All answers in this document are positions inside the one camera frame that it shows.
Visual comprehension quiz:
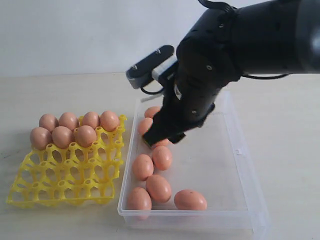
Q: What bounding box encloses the brown egg upper left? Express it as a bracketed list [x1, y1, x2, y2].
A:
[138, 117, 153, 136]

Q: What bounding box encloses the clear plastic container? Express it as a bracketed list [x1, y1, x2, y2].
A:
[117, 91, 270, 240]

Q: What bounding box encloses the brown egg placed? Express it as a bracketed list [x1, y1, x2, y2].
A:
[58, 112, 80, 131]
[38, 113, 59, 133]
[29, 127, 53, 150]
[81, 111, 100, 129]
[52, 126, 75, 149]
[100, 110, 120, 132]
[74, 125, 97, 148]

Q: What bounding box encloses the brown egg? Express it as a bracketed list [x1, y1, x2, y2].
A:
[151, 138, 172, 149]
[145, 174, 172, 203]
[151, 145, 173, 171]
[138, 117, 153, 136]
[127, 187, 152, 211]
[174, 189, 207, 211]
[132, 154, 154, 182]
[144, 106, 161, 119]

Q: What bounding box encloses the brown egg far left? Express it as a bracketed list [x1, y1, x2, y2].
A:
[144, 106, 161, 119]

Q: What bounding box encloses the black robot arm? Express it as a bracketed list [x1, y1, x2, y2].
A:
[143, 0, 320, 146]

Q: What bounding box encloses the brown egg lower middle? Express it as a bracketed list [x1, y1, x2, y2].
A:
[145, 174, 172, 203]

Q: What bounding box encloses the brown egg centre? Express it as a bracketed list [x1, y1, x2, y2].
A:
[151, 145, 173, 171]

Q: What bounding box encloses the yellow plastic egg tray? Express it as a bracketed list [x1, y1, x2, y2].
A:
[6, 114, 127, 208]

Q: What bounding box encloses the brown egg front left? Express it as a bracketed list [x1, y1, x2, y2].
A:
[127, 187, 152, 211]

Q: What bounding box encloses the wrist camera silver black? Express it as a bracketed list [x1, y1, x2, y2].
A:
[125, 45, 178, 90]

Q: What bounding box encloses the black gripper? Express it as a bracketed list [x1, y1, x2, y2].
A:
[142, 62, 224, 147]

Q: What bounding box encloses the brown egg upper middle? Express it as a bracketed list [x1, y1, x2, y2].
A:
[151, 138, 172, 149]

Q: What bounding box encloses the brown egg front right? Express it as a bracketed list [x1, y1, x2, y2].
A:
[174, 189, 207, 211]

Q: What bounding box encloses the brown egg left middle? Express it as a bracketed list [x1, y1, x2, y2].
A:
[132, 154, 154, 182]

